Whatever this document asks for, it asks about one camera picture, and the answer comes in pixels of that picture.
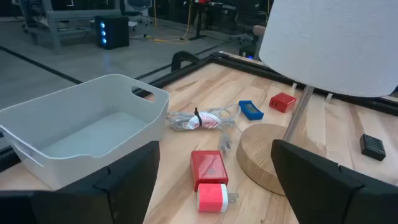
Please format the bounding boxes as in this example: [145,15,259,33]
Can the grey metal workbench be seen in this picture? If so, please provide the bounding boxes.
[30,0,125,55]

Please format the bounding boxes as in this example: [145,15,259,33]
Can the small red labelled box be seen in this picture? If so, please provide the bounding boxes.
[269,92,297,114]

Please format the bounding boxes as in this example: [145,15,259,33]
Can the black arched bracket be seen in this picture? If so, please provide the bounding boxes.
[170,50,200,73]

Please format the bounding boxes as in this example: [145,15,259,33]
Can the pink white wall charger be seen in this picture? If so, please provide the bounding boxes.
[197,182,239,213]

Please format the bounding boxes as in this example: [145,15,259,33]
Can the white plastic bin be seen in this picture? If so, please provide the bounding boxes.
[0,73,170,190]

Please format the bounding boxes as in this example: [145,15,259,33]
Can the black rectangular box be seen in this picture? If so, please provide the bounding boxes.
[359,133,387,162]

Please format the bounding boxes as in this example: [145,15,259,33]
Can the blue digital timer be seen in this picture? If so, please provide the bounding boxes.
[238,100,265,121]

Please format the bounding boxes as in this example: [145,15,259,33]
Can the white lamp power cord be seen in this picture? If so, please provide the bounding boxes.
[166,103,244,156]

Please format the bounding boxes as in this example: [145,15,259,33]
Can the yellow floor cable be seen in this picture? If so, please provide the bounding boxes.
[152,0,192,44]

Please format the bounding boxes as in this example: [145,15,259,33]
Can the black aluminium table frame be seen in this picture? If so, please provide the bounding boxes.
[0,50,398,172]

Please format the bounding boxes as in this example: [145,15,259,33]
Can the black floor stand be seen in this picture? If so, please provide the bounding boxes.
[188,0,215,41]

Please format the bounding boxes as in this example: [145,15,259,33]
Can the white shade wooden base lamp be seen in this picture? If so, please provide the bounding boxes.
[236,0,398,196]

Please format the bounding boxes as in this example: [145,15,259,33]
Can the office chair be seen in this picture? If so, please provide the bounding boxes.
[124,0,153,32]

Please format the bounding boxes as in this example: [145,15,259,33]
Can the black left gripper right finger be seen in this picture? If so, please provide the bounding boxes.
[271,139,398,224]

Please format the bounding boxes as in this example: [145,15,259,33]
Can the black computer tower blue lights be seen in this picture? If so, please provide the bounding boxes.
[95,15,130,50]

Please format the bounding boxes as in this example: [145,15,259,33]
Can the red power adapter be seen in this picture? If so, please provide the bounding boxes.
[190,150,229,192]

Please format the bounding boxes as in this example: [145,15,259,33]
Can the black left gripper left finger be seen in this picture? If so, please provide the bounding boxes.
[0,140,161,224]

